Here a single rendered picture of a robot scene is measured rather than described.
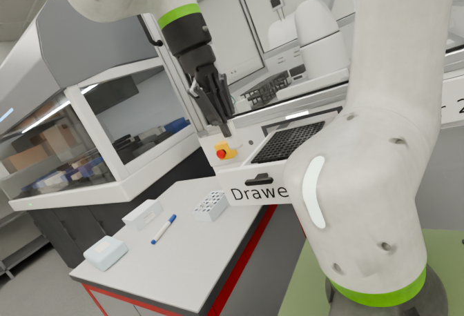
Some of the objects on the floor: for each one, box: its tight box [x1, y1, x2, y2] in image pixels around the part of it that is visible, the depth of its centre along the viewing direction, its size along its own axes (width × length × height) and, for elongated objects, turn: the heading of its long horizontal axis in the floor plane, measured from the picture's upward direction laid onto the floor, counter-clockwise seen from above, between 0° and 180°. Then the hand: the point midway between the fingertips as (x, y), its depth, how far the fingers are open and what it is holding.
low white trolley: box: [69, 176, 307, 316], centre depth 100 cm, size 58×62×76 cm
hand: (230, 134), depth 59 cm, fingers closed
